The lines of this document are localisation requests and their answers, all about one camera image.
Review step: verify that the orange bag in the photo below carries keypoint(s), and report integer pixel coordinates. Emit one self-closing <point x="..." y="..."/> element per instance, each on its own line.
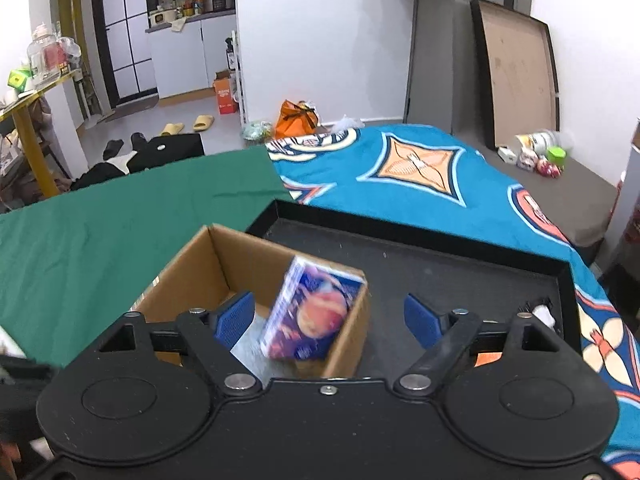
<point x="297" y="117"/>

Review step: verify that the white jar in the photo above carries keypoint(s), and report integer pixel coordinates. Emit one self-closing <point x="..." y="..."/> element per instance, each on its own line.
<point x="537" y="140"/>

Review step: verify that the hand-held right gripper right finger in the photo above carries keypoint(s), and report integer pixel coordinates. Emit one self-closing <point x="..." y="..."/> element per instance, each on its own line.
<point x="420" y="320"/>

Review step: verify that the brown cardboard box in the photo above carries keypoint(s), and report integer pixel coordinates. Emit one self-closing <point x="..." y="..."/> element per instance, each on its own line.
<point x="220" y="265"/>

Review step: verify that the purple tissue pack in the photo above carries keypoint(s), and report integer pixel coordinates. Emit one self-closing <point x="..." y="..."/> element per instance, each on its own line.
<point x="310" y="310"/>

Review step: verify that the black tray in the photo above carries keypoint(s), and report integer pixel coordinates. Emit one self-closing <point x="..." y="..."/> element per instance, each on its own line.
<point x="450" y="280"/>

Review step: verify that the yellow table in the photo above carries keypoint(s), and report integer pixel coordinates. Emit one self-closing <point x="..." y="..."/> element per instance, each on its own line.
<point x="30" y="130"/>

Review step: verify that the black-framed glass door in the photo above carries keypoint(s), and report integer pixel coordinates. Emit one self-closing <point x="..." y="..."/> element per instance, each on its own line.
<point x="125" y="30"/>

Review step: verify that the black shoe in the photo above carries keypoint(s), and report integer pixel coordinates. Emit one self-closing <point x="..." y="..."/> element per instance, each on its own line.
<point x="112" y="148"/>
<point x="137" y="138"/>

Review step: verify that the white crumpled bag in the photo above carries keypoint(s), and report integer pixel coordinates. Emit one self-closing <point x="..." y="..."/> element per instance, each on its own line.
<point x="347" y="122"/>

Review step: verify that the green cup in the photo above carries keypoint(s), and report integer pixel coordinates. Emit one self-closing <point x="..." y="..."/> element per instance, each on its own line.
<point x="556" y="156"/>

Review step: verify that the white narrow rack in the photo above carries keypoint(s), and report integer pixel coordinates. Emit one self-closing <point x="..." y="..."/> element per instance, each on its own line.
<point x="239" y="80"/>

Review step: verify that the grey panel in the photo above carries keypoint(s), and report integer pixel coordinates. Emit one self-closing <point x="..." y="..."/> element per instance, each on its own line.
<point x="435" y="55"/>

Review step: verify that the green cloth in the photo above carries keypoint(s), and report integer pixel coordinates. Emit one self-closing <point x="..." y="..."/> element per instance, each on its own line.
<point x="125" y="230"/>

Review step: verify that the teal printed blanket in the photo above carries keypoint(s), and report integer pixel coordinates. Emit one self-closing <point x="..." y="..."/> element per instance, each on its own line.
<point x="450" y="195"/>

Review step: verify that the white kitchen cabinet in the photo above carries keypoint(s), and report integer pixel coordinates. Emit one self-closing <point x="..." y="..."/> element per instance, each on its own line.
<point x="190" y="55"/>

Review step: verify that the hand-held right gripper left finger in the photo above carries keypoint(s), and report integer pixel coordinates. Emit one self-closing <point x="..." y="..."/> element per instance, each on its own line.
<point x="235" y="320"/>

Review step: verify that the green box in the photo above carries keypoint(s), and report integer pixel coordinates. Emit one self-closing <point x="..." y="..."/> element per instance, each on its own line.
<point x="17" y="78"/>

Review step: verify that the brown framed board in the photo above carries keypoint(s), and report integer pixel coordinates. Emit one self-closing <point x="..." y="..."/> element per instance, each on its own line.
<point x="520" y="75"/>

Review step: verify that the cream blanket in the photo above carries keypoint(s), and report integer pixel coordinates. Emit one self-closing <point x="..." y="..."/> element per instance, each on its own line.
<point x="9" y="342"/>

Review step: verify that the orange carton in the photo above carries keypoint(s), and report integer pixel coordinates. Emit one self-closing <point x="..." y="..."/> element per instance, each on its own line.
<point x="225" y="92"/>

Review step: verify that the small white object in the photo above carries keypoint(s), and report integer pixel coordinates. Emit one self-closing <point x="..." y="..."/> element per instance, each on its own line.
<point x="542" y="312"/>

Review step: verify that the glass jar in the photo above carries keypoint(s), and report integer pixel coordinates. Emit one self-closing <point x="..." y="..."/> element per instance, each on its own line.
<point x="42" y="55"/>

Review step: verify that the black and white garment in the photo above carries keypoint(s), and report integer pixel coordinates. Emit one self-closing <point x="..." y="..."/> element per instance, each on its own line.
<point x="165" y="150"/>

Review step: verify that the grey mattress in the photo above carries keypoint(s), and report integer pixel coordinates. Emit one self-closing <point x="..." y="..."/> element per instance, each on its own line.
<point x="575" y="200"/>

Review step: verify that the clear green bag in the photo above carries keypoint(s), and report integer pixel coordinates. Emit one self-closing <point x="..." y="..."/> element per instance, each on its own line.
<point x="257" y="131"/>

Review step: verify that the yellow slipper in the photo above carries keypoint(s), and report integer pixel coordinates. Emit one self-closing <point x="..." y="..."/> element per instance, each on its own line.
<point x="171" y="129"/>
<point x="203" y="121"/>

